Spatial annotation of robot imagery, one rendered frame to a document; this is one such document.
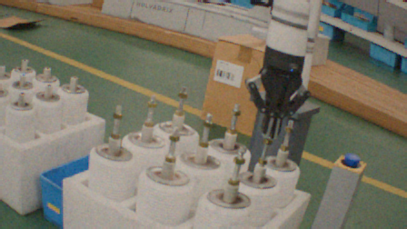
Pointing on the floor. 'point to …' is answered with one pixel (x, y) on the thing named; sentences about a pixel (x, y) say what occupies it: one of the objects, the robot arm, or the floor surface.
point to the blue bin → (53, 213)
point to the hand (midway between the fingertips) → (271, 126)
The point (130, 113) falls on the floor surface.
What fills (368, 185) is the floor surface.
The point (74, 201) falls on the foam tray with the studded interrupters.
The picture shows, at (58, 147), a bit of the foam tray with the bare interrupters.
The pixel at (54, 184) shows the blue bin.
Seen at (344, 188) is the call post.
